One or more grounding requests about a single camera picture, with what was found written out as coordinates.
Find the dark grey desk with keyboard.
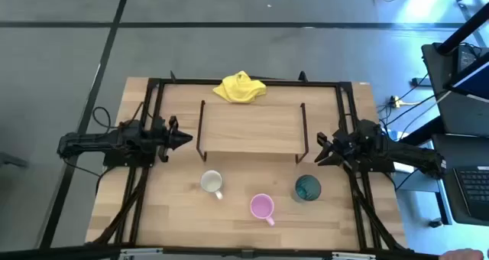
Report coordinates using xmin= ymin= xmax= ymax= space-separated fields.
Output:
xmin=431 ymin=133 xmax=489 ymax=226

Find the wooden shelf with black legs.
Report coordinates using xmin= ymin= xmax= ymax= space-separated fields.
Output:
xmin=196 ymin=99 xmax=309 ymax=164

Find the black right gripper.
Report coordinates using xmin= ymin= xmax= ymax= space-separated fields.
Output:
xmin=314 ymin=126 xmax=362 ymax=168

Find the person's hand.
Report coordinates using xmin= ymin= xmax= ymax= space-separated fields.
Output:
xmin=438 ymin=248 xmax=484 ymax=260

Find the short black diagonal beam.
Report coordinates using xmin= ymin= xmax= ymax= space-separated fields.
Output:
xmin=399 ymin=116 xmax=444 ymax=146

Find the white mug with red pattern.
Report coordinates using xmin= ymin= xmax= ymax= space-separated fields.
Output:
xmin=199 ymin=170 xmax=225 ymax=200

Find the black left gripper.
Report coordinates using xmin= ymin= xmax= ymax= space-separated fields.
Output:
xmin=152 ymin=115 xmax=193 ymax=164

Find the grey chair base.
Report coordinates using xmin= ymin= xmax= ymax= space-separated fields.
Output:
xmin=0 ymin=151 xmax=30 ymax=169

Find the dark grey desk with screen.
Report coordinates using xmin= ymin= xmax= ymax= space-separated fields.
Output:
xmin=421 ymin=41 xmax=489 ymax=138

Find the black keyboard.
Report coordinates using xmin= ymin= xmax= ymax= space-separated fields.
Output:
xmin=452 ymin=166 xmax=489 ymax=223

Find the black aluminium table frame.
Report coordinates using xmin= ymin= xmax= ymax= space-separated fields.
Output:
xmin=86 ymin=70 xmax=413 ymax=260

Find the long black diagonal beam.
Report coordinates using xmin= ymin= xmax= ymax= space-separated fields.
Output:
xmin=435 ymin=2 xmax=489 ymax=57

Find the yellow cloth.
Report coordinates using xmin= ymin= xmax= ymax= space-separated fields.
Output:
xmin=212 ymin=70 xmax=267 ymax=104

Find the pink mug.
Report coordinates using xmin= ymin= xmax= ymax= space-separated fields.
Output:
xmin=249 ymin=193 xmax=276 ymax=227

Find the white box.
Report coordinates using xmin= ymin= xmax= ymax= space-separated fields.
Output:
xmin=393 ymin=164 xmax=421 ymax=175

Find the teal glass tumbler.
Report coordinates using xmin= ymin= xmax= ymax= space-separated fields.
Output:
xmin=293 ymin=174 xmax=322 ymax=203

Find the dark screen device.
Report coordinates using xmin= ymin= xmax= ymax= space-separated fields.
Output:
xmin=442 ymin=47 xmax=489 ymax=100

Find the silver bottom rail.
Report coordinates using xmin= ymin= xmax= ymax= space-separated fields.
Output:
xmin=118 ymin=247 xmax=377 ymax=260

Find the yellow power plug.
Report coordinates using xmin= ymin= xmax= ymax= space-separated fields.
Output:
xmin=388 ymin=95 xmax=421 ymax=109

